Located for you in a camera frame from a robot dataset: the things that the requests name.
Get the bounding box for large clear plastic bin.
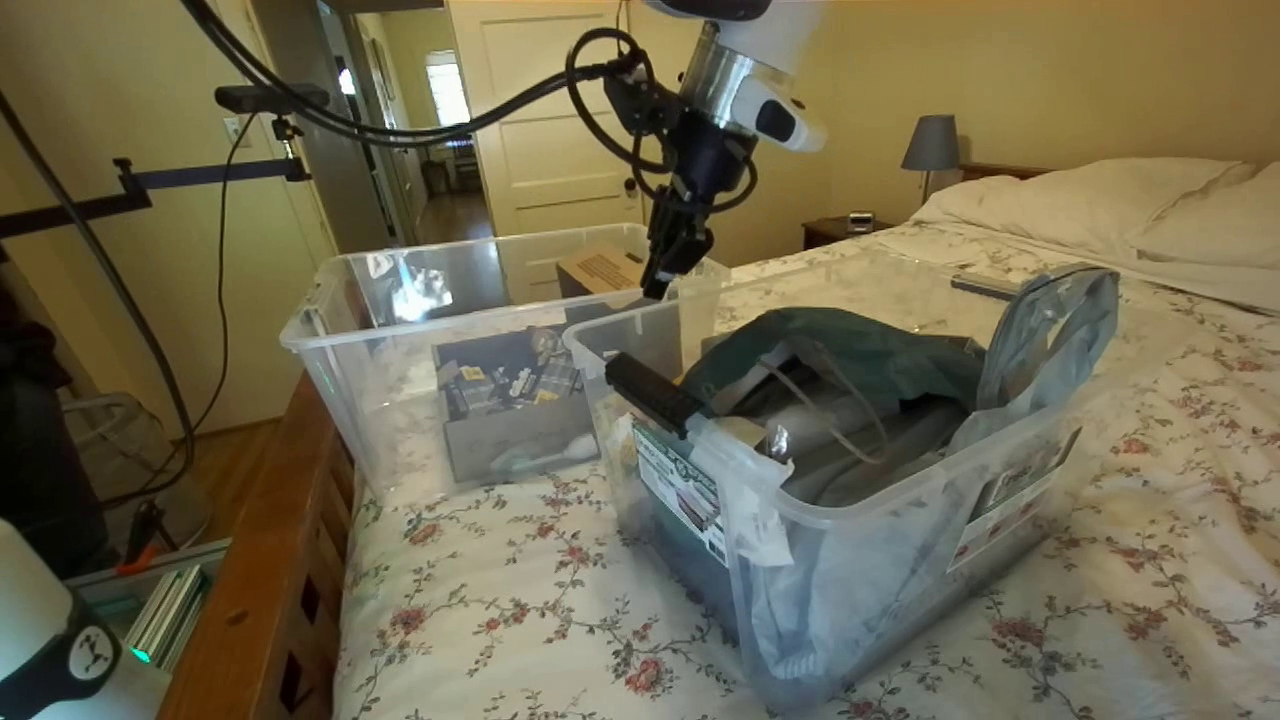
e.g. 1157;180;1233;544
274;219;731;512

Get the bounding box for left white pillow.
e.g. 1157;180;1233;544
1135;158;1280;268

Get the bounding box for grey remote control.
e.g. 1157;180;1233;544
950;268;1019;301

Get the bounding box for black camera on boom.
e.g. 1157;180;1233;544
0;82;329;239

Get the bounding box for grey plastic bag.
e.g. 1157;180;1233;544
950;265;1121;448

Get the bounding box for right white pillow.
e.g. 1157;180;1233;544
914;156;1253;246

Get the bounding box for dark teal cloth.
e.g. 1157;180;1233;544
683;309;982;408

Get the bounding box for white pillow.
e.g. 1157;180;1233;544
914;156;1253;246
1135;158;1280;268

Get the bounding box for floral bed duvet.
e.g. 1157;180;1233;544
330;258;1280;720

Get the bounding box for wooden bed footboard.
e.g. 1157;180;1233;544
154;380;352;720

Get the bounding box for grey bedside lamp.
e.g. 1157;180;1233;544
898;117;959;197

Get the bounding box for black cylindrical handle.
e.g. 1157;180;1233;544
604;353;701;431

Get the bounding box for white door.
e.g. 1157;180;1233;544
447;0;644;236

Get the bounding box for brown cardboard box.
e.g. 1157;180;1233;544
436;322;597;478

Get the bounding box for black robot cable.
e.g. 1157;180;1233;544
0;0;762;512

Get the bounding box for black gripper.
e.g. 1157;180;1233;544
604;68;755;301

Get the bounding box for small clear plastic bin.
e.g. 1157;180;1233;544
569;268;1093;708

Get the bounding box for dark wooden nightstand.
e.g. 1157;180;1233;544
798;211;893;246

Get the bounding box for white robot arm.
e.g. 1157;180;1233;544
604;0;826;301

